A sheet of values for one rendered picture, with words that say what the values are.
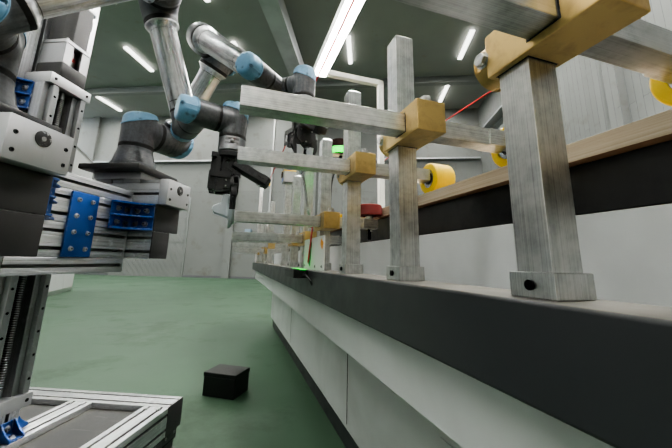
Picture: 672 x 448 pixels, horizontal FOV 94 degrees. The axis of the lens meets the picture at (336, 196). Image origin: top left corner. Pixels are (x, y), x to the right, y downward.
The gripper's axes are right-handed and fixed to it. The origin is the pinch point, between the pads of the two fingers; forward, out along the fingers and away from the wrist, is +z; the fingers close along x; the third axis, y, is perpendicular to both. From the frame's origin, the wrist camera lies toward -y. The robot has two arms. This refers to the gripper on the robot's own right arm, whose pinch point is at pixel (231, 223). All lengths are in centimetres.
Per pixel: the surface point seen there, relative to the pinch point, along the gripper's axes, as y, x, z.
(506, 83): -26, 70, -9
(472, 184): -46, 42, -7
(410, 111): -25, 53, -13
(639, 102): -609, -207, -262
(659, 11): -583, -152, -379
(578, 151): -46, 63, -7
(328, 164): -19.8, 26.5, -12.0
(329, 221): -26.9, 5.0, -1.9
